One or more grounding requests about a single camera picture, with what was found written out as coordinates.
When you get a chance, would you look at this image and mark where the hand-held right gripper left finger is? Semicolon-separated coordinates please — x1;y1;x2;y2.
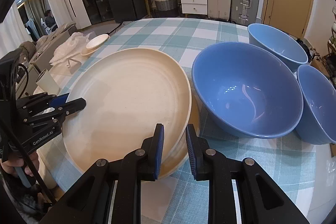
39;123;165;224

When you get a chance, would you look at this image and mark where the patterned floor rug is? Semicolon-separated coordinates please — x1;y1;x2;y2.
108;20;132;35

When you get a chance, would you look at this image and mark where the pile of dark shoes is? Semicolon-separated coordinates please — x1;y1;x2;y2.
297;38;321;62

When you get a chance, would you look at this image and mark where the blue bowl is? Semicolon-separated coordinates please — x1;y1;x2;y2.
247;23;309;73
192;42;304;138
293;64;336;145

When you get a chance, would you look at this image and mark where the white cylindrical roll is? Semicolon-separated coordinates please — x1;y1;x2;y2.
35;69;60;94

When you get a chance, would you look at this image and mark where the cream round plate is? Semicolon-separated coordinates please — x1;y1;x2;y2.
62;48;192;174
157;98;201;179

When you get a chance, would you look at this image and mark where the small cream dish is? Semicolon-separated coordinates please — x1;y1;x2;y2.
80;42;105;56

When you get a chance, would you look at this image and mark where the white plastic bag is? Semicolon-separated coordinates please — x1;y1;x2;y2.
50;32;92;65

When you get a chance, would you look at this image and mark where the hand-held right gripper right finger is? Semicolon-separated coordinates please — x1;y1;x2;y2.
185;124;310;224

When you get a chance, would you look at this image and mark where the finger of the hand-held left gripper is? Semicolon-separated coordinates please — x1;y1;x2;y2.
24;98;87;126
16;93;69;115

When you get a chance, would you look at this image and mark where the person's left hand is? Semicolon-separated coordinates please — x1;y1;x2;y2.
0;148;40;178

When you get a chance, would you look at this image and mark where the woven laundry basket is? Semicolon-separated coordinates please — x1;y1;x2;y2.
153;0;179;17

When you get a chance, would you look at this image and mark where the grey sofa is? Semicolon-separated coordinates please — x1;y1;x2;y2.
21;22;78;72

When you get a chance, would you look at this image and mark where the wooden shoe rack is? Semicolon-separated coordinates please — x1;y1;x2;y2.
327;40;336;83

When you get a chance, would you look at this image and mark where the small brown cardboard box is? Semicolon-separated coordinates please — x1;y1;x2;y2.
311;57;330;77

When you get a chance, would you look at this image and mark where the small white plastic stand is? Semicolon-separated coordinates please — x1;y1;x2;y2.
66;57;82;69

